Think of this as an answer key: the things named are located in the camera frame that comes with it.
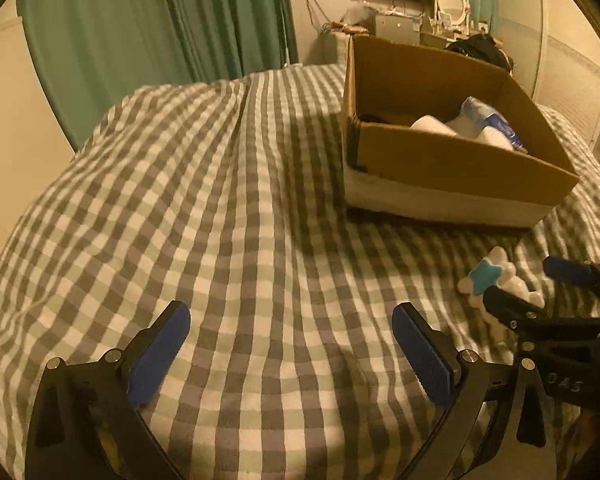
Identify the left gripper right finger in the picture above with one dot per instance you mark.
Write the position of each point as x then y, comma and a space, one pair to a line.
518, 442

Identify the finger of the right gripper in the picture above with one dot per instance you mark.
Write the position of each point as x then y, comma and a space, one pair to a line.
521, 316
580, 275

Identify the white cylinder in box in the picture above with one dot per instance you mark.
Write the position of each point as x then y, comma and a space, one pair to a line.
431, 124

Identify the grey cabinet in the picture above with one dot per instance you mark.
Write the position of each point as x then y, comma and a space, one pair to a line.
400, 29

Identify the black clothes pile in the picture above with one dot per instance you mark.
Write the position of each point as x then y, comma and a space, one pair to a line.
483, 48

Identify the plastic water bottle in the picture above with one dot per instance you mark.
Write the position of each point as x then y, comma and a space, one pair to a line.
482, 123

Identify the cardboard box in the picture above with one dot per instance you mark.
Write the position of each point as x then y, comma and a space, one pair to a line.
433, 135

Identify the oval vanity mirror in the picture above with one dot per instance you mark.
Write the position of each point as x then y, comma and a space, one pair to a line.
452, 13

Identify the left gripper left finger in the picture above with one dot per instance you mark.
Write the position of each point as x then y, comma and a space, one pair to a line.
86, 421

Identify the green curtain left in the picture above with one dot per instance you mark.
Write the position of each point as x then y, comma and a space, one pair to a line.
90, 54

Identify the white star plush toy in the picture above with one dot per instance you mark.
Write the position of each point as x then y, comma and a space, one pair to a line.
495, 269

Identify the white louvered wardrobe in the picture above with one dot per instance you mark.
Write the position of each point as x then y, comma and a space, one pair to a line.
556, 55

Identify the checkered bed cover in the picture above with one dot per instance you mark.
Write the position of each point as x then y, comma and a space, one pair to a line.
229, 198

